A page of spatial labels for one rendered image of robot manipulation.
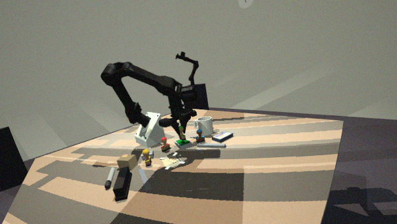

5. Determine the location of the white mug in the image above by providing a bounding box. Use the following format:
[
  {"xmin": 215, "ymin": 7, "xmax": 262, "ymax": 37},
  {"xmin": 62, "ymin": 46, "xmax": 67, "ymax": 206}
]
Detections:
[{"xmin": 193, "ymin": 116, "xmax": 214, "ymax": 136}]

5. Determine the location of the yellow rubber stamp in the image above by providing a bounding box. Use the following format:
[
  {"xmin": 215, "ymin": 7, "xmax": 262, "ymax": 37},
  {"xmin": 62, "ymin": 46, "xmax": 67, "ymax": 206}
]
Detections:
[{"xmin": 142, "ymin": 149, "xmax": 151, "ymax": 166}]

